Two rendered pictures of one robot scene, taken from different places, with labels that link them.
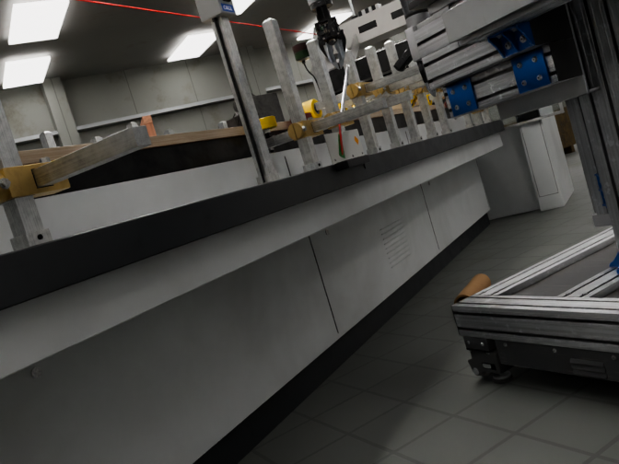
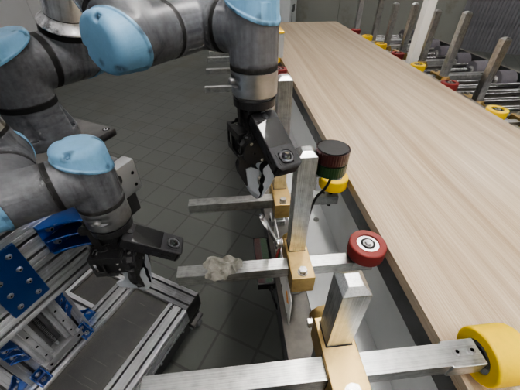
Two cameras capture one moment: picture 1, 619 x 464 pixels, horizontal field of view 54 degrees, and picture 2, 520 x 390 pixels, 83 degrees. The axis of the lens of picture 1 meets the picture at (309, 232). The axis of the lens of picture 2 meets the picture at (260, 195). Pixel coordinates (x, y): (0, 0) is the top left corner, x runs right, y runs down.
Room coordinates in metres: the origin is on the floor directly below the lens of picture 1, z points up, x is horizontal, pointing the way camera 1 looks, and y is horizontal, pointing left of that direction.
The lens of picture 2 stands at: (2.38, -0.53, 1.39)
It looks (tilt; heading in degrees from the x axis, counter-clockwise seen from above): 40 degrees down; 143
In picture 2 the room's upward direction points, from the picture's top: straight up
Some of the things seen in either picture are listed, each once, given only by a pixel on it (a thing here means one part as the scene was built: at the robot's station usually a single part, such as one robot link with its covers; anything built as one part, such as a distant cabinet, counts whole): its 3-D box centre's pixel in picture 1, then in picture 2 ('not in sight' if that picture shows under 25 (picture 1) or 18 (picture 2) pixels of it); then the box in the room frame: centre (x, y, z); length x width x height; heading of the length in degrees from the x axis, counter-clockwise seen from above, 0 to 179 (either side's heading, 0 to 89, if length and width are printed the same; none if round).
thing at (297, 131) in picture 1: (305, 130); (279, 196); (1.88, -0.08, 0.83); 0.13 x 0.06 x 0.05; 149
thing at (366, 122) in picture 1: (363, 112); (324, 363); (2.29, -0.32, 0.86); 0.03 x 0.03 x 0.48; 59
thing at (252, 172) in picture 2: (340, 52); (248, 177); (1.99, -0.26, 1.04); 0.06 x 0.03 x 0.09; 169
